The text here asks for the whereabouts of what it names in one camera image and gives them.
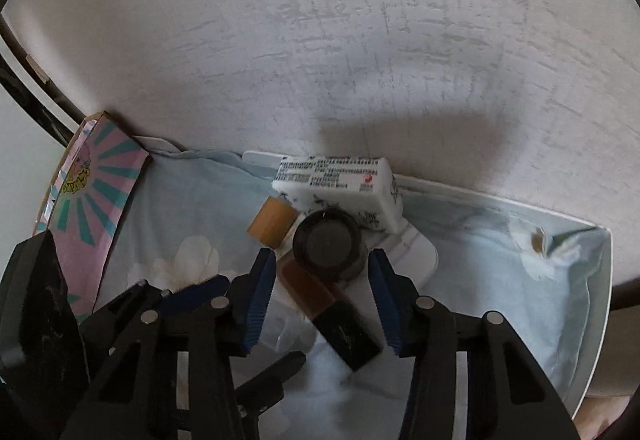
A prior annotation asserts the round black jar lid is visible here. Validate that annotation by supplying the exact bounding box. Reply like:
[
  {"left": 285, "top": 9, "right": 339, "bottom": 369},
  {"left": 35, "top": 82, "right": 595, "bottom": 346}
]
[{"left": 291, "top": 209, "right": 368, "bottom": 283}]

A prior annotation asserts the blue floral cloth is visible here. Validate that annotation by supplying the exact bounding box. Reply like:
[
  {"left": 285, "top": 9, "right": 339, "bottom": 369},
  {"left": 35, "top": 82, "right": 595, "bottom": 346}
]
[{"left": 100, "top": 147, "right": 611, "bottom": 440}]

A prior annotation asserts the pink printed cardboard box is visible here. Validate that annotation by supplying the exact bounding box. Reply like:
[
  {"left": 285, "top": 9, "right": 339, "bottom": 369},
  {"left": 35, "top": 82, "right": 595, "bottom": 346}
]
[{"left": 32, "top": 110, "right": 153, "bottom": 316}]

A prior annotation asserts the brown makeup puff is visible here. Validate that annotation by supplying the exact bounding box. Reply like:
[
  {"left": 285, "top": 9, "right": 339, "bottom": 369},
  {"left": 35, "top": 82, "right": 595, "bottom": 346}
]
[{"left": 247, "top": 197, "right": 299, "bottom": 248}]

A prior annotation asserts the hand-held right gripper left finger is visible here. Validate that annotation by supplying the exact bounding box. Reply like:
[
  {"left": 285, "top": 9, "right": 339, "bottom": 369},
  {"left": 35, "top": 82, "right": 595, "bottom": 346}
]
[{"left": 60, "top": 247, "right": 277, "bottom": 440}]

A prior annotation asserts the clear plastic wrapper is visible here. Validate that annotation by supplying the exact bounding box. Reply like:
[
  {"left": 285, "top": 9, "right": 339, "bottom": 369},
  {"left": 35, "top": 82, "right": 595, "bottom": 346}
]
[{"left": 260, "top": 300, "right": 322, "bottom": 357}]

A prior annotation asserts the brown tube with black cap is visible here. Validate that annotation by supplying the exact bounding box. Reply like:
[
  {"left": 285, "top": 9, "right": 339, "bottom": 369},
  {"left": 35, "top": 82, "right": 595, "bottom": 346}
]
[{"left": 280, "top": 257, "right": 383, "bottom": 371}]

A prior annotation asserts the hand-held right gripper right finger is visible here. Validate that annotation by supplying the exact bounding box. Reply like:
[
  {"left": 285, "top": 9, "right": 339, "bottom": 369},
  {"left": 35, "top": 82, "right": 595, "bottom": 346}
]
[{"left": 367, "top": 248, "right": 573, "bottom": 440}]

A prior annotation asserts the white labelled packet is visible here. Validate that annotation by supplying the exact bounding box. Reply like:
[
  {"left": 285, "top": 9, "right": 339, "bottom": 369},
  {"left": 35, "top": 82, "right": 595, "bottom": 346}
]
[{"left": 271, "top": 154, "right": 405, "bottom": 233}]

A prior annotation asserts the dark curved frame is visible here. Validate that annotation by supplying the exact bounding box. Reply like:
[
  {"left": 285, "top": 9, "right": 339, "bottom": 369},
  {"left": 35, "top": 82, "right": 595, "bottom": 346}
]
[{"left": 0, "top": 12, "right": 83, "bottom": 147}]

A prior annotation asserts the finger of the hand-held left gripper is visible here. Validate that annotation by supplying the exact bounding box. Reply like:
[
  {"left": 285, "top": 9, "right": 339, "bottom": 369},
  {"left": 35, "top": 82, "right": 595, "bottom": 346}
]
[
  {"left": 80, "top": 274, "right": 230, "bottom": 336},
  {"left": 232, "top": 351, "right": 307, "bottom": 418}
]

